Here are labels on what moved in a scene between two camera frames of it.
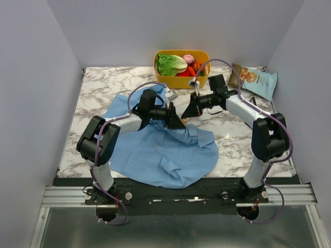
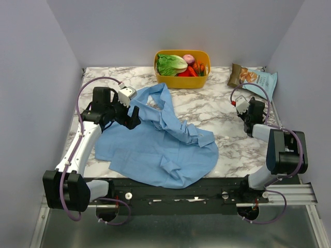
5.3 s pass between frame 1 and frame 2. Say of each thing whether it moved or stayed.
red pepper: stayed
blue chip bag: stayed
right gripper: moved
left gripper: moved
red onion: stayed
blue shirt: stayed
